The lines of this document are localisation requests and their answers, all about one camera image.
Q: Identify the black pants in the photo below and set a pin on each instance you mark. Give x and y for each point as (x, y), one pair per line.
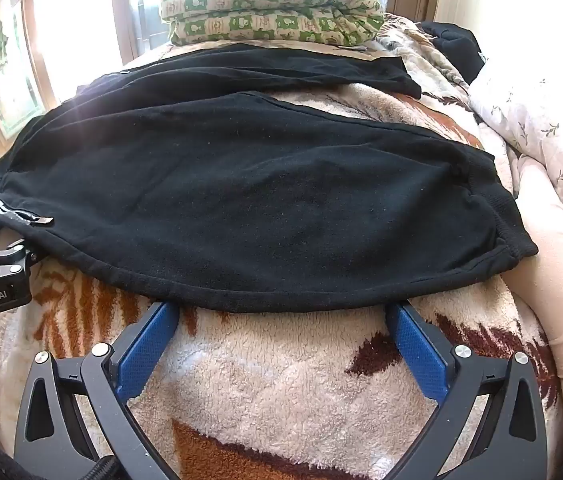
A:
(261, 200)

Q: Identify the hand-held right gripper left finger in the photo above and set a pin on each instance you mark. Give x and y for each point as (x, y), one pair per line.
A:
(144, 347)

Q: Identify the leaf-patterned fleece blanket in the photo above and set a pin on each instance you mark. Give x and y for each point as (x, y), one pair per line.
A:
(266, 390)

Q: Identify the white floral pillow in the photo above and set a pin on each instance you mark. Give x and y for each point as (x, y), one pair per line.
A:
(546, 120)

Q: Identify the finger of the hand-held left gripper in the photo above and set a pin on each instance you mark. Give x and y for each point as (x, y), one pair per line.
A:
(22, 252)

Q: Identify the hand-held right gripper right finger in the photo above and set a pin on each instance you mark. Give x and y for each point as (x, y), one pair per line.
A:
(419, 350)

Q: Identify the green checkered folded quilt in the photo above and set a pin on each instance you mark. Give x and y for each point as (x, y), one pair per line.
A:
(271, 10)

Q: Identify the framed wall picture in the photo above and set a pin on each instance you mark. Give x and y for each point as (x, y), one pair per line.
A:
(4, 60)

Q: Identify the pale pink pillow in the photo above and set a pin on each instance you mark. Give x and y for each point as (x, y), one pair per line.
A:
(556, 260)

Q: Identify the dark cloth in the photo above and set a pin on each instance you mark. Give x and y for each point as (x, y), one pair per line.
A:
(454, 47)

